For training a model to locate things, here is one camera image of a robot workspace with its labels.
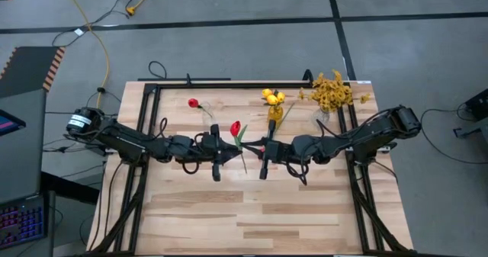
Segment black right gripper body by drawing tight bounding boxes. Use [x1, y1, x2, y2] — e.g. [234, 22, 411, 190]
[259, 119, 293, 181]

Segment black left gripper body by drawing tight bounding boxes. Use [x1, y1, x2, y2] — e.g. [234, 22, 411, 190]
[198, 124, 223, 182]

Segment amber glass vase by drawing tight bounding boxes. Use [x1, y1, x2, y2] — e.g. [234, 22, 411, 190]
[267, 104, 284, 129]

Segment small clear glass vase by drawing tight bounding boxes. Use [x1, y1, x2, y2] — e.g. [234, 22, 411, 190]
[200, 101, 217, 127]

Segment round clear glass vase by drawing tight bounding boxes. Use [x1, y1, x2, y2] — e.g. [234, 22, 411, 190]
[312, 107, 331, 127]

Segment black flat bar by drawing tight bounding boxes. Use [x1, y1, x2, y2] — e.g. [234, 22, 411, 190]
[136, 76, 232, 82]

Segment black desk base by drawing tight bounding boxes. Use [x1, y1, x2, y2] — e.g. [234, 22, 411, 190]
[40, 171, 101, 205]

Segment large black orange-edged mat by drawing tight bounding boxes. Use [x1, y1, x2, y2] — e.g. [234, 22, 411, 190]
[0, 46, 67, 98]

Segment backlit black keyboard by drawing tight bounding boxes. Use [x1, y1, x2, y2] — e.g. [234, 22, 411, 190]
[0, 194, 49, 251]

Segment computer screen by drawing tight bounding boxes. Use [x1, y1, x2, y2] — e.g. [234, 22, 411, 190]
[0, 109, 27, 137]

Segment black equipment box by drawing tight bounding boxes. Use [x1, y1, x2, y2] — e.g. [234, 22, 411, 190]
[464, 88, 488, 122]

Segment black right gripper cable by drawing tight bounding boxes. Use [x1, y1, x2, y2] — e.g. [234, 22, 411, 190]
[285, 161, 309, 185]

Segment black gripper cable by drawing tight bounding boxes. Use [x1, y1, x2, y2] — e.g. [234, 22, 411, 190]
[285, 161, 309, 185]
[181, 159, 200, 175]

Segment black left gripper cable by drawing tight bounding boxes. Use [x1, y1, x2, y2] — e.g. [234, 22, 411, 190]
[181, 159, 200, 175]

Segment black aluminium rig frame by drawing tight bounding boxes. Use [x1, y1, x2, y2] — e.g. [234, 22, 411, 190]
[85, 79, 419, 257]

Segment black looped cable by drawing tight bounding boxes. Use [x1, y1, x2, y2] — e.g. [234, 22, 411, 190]
[147, 60, 169, 81]

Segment long yellow extension cable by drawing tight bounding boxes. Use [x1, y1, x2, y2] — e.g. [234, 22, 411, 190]
[59, 0, 111, 111]

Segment black curved floor cable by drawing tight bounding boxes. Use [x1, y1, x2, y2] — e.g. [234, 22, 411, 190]
[419, 107, 488, 165]

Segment long black floor cable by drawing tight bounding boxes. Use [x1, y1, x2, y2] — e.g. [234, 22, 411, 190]
[51, 0, 172, 48]

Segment black metal bracket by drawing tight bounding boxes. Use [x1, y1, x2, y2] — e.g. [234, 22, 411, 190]
[452, 117, 488, 140]

